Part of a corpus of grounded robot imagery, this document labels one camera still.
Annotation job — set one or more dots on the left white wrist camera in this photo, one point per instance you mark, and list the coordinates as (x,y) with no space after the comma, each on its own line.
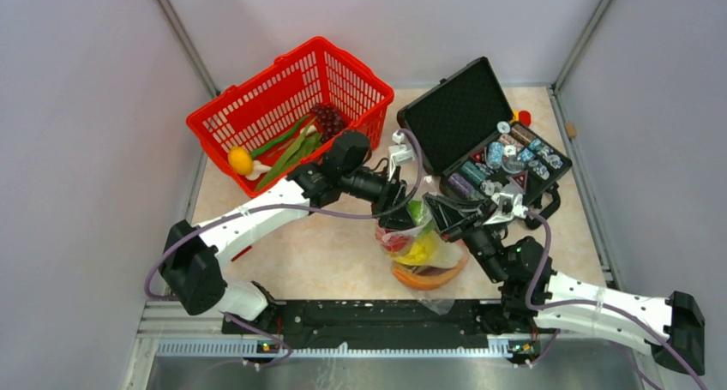
(402,152)

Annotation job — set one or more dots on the orange toy steak slice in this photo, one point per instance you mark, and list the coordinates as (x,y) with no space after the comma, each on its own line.
(429,278)

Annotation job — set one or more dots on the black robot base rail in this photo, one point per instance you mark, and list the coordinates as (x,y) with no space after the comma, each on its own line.
(390,324)

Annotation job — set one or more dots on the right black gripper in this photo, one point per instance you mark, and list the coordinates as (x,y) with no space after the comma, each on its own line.
(456,217)

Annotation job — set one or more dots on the small tan wall block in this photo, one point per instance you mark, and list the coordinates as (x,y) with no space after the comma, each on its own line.
(571,131)

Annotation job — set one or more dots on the red round token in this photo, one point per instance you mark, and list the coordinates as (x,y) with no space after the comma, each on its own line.
(525,118)

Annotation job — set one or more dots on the red toy bell pepper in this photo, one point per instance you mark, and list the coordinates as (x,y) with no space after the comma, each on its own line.
(394,241)

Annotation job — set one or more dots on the yellow toy corn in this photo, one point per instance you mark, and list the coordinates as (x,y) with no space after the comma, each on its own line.
(423,250)

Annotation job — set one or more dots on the black poker chip case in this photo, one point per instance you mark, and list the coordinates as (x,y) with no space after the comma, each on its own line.
(474,146)

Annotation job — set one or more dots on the green toy vegetable leaves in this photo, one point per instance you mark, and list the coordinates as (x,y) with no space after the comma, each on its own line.
(302,147)

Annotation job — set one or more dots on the red plastic shopping basket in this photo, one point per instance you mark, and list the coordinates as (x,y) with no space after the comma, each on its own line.
(270,103)

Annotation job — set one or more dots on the dark purple toy grapes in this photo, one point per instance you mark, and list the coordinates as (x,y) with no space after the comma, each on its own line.
(330,119)

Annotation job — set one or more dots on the green toy round fruit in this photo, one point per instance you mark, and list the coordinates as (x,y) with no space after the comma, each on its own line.
(418,212)

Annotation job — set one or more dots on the green toy chili pepper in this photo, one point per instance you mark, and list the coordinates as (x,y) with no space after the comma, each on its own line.
(286,135)

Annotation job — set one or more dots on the white toy garlic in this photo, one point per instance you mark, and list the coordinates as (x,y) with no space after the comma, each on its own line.
(258,169)

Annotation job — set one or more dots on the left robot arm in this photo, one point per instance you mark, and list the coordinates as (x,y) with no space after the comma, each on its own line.
(195,256)

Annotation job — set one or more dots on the red blue toy block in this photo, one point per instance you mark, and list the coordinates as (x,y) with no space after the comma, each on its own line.
(241,253)

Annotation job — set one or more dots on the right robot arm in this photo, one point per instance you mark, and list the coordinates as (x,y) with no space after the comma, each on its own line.
(669,329)

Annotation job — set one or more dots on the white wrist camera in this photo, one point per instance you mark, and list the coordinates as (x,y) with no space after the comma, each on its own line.
(509,205)
(402,152)

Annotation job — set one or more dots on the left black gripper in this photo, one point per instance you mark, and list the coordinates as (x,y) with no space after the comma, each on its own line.
(393,210)

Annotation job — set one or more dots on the clear zip top bag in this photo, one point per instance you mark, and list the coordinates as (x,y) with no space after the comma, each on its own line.
(439,301)

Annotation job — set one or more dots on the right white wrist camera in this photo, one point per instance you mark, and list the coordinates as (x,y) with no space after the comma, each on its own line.
(509,205)

